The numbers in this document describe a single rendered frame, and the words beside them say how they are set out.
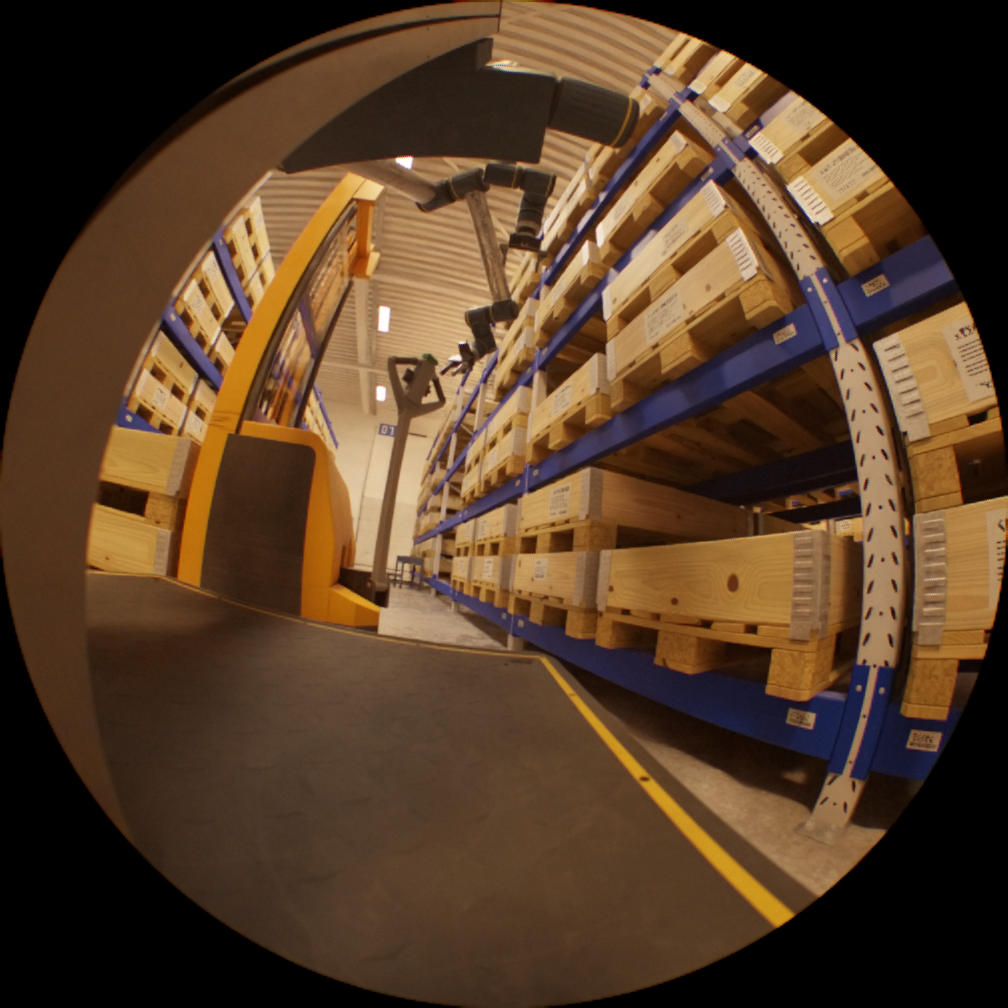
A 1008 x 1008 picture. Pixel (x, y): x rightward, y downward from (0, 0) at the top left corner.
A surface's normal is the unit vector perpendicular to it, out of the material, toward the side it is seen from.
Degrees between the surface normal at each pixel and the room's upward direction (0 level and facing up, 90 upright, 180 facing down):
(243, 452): 90
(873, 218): 180
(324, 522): 90
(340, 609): 90
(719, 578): 90
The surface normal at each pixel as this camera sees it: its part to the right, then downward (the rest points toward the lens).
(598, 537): 0.32, -0.15
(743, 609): -0.94, -0.16
